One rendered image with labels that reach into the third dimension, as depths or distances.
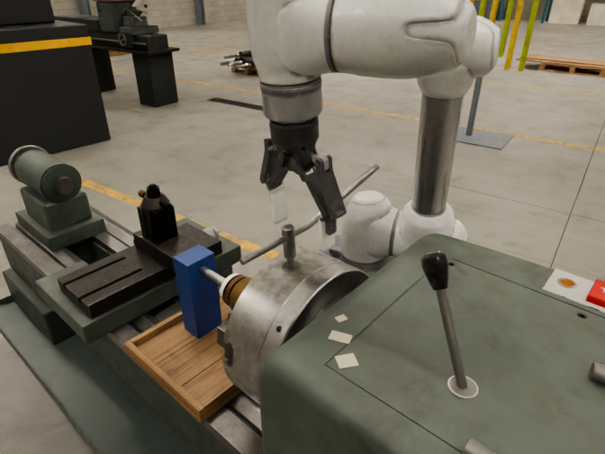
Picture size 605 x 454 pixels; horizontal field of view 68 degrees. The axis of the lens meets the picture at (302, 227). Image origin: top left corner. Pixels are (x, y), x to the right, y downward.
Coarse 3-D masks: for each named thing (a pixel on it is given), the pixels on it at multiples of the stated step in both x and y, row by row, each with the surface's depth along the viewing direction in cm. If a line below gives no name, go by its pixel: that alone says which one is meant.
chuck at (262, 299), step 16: (304, 256) 85; (320, 256) 86; (272, 272) 81; (288, 272) 80; (304, 272) 80; (256, 288) 79; (272, 288) 78; (288, 288) 77; (240, 304) 79; (256, 304) 78; (272, 304) 76; (240, 320) 78; (256, 320) 77; (272, 320) 75; (224, 336) 80; (240, 336) 78; (256, 336) 76; (240, 352) 78; (256, 352) 76; (224, 368) 83; (240, 368) 79; (256, 368) 76; (240, 384) 81; (256, 400) 81
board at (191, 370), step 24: (144, 336) 113; (168, 336) 116; (192, 336) 116; (216, 336) 116; (144, 360) 106; (168, 360) 109; (192, 360) 109; (216, 360) 109; (168, 384) 100; (192, 384) 102; (216, 384) 102; (192, 408) 96; (216, 408) 98
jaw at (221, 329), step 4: (228, 320) 90; (224, 324) 85; (220, 328) 84; (224, 328) 84; (220, 332) 84; (224, 332) 83; (220, 336) 85; (220, 340) 85; (220, 344) 85; (224, 344) 84; (228, 344) 81; (224, 348) 84; (228, 348) 81; (228, 352) 82; (232, 352) 81; (224, 356) 83; (228, 356) 82; (232, 356) 81; (232, 360) 81
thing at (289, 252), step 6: (282, 228) 77; (288, 228) 76; (282, 234) 77; (288, 234) 76; (288, 240) 77; (294, 240) 78; (288, 246) 78; (294, 246) 79; (288, 252) 79; (294, 252) 79; (288, 258) 79; (288, 264) 81; (294, 264) 81
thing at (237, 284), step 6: (234, 276) 99; (240, 276) 99; (228, 282) 98; (234, 282) 98; (240, 282) 97; (246, 282) 96; (228, 288) 97; (234, 288) 96; (240, 288) 95; (222, 294) 98; (228, 294) 97; (234, 294) 95; (240, 294) 95; (228, 300) 98; (234, 300) 95
